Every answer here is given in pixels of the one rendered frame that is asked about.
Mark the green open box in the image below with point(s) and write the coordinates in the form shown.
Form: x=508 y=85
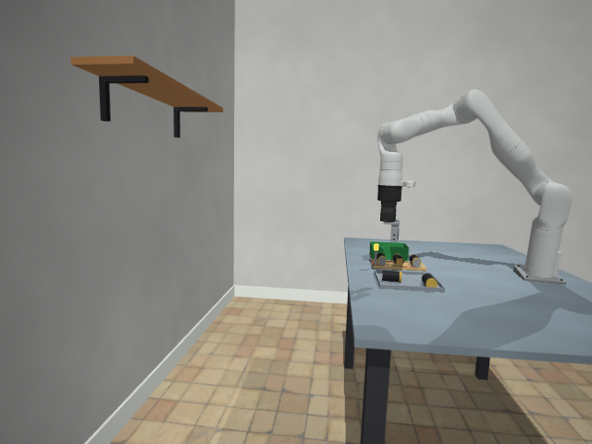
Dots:
x=389 y=249

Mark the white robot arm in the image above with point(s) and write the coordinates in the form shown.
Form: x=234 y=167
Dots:
x=543 y=255

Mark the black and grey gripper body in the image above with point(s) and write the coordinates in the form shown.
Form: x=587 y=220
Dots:
x=389 y=192

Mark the tan battery holder board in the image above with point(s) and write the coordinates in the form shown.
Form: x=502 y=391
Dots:
x=391 y=264

